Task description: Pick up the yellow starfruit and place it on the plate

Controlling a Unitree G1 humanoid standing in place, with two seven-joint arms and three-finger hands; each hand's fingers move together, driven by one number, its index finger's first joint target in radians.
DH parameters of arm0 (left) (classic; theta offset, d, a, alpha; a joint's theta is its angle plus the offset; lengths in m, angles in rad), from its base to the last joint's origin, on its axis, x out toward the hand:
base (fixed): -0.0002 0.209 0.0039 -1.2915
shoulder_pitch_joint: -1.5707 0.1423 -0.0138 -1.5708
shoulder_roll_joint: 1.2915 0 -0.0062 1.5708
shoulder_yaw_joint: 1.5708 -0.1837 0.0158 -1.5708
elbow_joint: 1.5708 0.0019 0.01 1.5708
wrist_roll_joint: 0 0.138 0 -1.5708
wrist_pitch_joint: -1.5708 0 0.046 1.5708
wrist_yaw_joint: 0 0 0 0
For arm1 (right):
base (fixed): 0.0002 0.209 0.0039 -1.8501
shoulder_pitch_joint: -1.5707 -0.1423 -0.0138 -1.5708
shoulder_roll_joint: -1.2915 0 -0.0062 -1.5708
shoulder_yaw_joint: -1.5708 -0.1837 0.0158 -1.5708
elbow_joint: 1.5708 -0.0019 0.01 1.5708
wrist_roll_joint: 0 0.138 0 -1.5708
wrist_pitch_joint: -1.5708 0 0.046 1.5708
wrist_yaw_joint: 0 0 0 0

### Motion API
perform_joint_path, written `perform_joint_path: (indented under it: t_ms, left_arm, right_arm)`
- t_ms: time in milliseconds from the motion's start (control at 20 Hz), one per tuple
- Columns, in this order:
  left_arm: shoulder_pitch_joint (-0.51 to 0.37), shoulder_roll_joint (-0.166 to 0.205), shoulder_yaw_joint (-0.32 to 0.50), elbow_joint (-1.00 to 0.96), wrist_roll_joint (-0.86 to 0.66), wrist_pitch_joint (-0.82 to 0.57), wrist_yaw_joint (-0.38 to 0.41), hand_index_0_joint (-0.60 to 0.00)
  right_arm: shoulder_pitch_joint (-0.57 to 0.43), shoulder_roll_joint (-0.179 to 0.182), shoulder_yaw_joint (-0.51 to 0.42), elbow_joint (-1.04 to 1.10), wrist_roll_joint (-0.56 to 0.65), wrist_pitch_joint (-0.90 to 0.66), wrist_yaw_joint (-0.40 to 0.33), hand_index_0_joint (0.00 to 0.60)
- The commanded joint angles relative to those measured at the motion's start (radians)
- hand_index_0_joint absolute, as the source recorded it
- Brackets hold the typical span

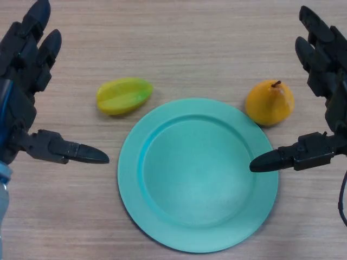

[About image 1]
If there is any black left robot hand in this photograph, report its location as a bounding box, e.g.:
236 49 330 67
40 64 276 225
0 0 110 165

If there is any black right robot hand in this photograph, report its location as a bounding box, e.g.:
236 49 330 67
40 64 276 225
249 5 347 173

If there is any yellow green starfruit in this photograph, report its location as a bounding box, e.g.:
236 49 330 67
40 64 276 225
96 77 154 116

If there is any teal green round plate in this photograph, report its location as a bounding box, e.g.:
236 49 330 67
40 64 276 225
117 97 279 254

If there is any orange yellow pear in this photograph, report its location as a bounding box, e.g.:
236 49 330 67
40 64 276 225
245 79 295 126

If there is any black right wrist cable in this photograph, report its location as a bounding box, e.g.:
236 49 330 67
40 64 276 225
337 168 347 227

